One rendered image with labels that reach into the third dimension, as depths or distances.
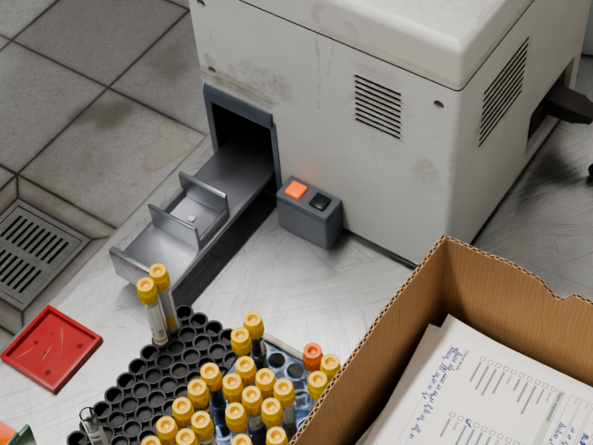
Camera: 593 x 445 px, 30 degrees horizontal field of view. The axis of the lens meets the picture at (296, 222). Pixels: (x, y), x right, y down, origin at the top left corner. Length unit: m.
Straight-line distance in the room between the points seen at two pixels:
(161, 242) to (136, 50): 1.58
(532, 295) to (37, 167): 1.65
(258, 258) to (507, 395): 0.30
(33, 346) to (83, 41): 1.67
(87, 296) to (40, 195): 1.29
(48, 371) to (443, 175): 0.40
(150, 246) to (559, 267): 0.39
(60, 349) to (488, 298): 0.40
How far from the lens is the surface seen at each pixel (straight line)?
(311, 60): 0.94
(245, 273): 1.08
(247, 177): 1.10
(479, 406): 0.93
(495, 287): 0.93
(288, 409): 0.89
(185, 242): 1.06
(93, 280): 1.10
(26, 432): 0.90
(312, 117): 1.00
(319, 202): 1.05
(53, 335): 1.07
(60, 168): 2.40
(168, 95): 2.49
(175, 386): 0.99
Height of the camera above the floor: 1.75
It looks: 52 degrees down
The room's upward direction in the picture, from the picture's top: 6 degrees counter-clockwise
